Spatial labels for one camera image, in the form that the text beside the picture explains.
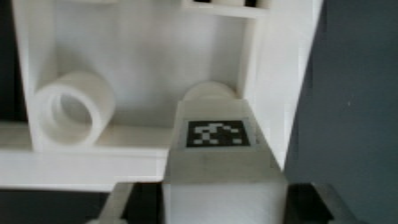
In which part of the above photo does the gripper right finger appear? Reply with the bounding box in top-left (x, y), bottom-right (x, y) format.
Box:
top-left (313, 183), bottom-right (356, 224)

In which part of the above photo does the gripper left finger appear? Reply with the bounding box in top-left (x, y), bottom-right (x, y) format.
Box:
top-left (88, 183), bottom-right (134, 224)

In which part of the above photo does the white chair seat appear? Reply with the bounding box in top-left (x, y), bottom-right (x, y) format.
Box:
top-left (11, 0), bottom-right (269, 152)

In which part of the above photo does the white U-shaped fence frame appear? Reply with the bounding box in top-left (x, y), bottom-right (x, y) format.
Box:
top-left (0, 0), bottom-right (324, 191)

